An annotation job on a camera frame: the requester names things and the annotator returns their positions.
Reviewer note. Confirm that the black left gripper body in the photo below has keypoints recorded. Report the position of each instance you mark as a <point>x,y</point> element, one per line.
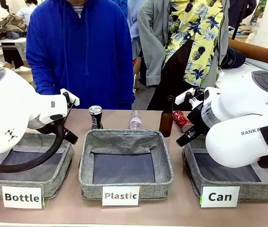
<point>70,137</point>

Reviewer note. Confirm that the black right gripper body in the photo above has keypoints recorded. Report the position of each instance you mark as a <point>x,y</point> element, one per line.
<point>198,120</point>

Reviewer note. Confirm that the brown glass bottle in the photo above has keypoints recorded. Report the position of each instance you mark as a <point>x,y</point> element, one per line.
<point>166,123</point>

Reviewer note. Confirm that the black crushed can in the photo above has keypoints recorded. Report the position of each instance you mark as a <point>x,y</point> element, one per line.
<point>95,118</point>

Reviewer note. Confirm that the small pink-label plastic bottle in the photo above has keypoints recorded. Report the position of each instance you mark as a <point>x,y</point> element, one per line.
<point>136,120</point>

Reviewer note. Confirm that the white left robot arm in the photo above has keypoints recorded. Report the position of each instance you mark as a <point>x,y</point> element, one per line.
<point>6,106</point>

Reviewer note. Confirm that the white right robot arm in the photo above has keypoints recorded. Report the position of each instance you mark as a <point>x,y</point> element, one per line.
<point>231,142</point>

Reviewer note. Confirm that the red crushed can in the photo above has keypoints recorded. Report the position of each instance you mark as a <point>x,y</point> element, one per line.
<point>181,119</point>

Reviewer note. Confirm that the grey basket labelled Plastic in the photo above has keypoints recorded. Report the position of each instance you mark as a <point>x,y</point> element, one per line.
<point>124,142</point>

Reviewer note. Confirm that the white Can label card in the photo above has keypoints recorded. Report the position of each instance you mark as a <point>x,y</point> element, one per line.
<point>220,196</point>

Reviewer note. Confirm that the grey basket labelled Bottle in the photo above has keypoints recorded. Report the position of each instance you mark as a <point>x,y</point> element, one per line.
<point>18,185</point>

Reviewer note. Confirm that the grey basket labelled Can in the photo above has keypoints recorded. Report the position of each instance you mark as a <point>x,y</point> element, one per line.
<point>254,189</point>

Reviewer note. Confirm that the black cap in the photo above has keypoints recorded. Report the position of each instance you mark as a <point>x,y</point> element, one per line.
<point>233,59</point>

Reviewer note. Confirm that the wooden open box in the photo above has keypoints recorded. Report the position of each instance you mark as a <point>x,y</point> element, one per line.
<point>28,76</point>

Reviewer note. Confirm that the white Plastic label card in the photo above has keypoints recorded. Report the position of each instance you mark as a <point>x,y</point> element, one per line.
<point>120,195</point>

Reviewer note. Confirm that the white Bottle label card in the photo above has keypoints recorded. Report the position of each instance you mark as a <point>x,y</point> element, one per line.
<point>22,197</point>

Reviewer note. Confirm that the person in blue hoodie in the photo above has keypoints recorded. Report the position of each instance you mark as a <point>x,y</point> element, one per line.
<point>82,59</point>

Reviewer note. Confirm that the person in yellow pineapple shirt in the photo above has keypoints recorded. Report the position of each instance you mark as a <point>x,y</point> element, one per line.
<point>183,35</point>

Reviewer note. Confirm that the brown paper roll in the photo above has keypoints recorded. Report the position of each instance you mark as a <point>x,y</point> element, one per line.
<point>254,50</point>

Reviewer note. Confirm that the black hanging trousers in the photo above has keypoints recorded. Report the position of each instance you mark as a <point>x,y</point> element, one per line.
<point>12,55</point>

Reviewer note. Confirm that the person in pale blue shirt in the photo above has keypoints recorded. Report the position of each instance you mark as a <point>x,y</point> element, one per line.
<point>134,23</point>

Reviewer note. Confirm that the background person dark clothes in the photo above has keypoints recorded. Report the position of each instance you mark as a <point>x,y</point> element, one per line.
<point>240,11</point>

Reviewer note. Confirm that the patterned cloth pile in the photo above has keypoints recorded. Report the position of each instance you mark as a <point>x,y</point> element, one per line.
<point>8,24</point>

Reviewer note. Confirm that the background person light shirt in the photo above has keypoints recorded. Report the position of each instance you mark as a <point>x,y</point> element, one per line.
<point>27,11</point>

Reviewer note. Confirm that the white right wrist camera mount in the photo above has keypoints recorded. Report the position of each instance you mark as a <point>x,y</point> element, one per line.
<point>183,97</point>

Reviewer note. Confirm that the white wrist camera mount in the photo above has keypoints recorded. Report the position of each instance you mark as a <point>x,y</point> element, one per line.
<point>183,97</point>
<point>73,99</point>

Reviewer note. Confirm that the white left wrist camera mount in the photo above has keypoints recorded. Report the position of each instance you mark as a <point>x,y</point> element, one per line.
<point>73,99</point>

